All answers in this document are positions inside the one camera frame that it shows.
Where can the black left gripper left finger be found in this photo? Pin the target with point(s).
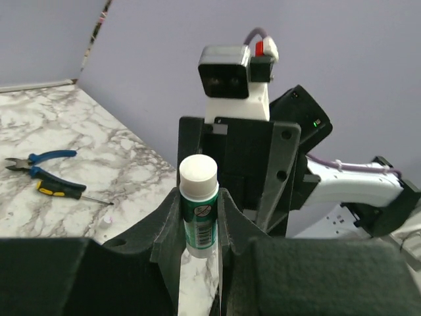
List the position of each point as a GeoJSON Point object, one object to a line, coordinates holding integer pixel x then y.
{"type": "Point", "coordinates": [134, 273]}

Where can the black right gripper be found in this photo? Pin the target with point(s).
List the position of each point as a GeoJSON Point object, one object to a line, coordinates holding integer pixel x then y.
{"type": "Point", "coordinates": [260, 163]}

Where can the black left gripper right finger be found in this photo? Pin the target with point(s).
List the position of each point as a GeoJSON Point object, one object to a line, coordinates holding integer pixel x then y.
{"type": "Point", "coordinates": [262, 275]}

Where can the green white glue stick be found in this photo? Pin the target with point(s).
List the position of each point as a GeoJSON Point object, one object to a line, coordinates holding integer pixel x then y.
{"type": "Point", "coordinates": [199, 190]}

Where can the white glue stick cap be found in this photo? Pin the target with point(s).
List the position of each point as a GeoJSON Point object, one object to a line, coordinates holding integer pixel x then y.
{"type": "Point", "coordinates": [106, 222]}

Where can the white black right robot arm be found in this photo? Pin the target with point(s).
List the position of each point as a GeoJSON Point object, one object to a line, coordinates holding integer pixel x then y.
{"type": "Point", "coordinates": [371, 200]}

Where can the black yellow screwdriver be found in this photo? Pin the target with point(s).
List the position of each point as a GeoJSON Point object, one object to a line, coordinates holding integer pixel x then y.
{"type": "Point", "coordinates": [55, 189]}

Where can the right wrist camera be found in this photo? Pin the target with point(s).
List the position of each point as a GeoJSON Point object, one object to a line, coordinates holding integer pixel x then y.
{"type": "Point", "coordinates": [235, 80]}

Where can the blue handled pliers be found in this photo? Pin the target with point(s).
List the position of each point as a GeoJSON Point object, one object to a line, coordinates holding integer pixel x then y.
{"type": "Point", "coordinates": [30, 165]}

